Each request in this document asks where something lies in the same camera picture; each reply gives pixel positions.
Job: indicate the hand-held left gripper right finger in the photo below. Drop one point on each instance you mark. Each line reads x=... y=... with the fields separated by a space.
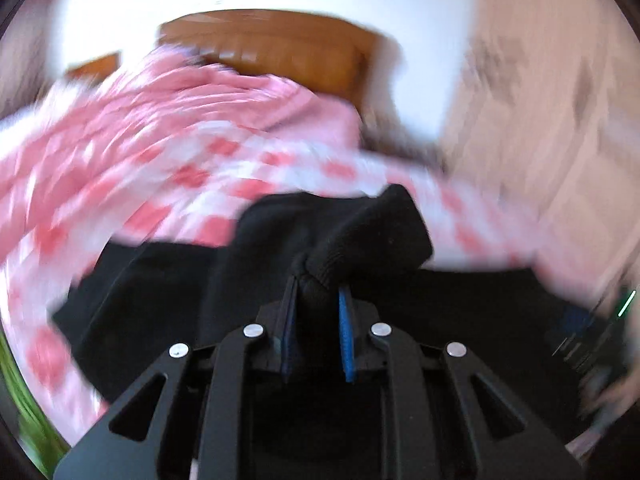
x=346 y=340

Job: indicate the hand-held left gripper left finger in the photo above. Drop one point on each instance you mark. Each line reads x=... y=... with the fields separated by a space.
x=288 y=335

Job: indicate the black pants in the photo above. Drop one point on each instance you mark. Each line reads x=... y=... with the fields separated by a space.
x=350 y=240

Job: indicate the person's right hand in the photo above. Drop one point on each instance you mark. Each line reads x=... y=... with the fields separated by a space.
x=607 y=395

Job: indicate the pink checkered bed sheet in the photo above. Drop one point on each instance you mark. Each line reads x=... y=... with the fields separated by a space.
x=165 y=160

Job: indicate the beige wardrobe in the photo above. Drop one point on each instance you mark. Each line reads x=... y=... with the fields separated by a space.
x=545 y=110

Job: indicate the wooden headboard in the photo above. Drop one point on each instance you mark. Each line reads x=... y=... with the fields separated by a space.
x=295 y=55

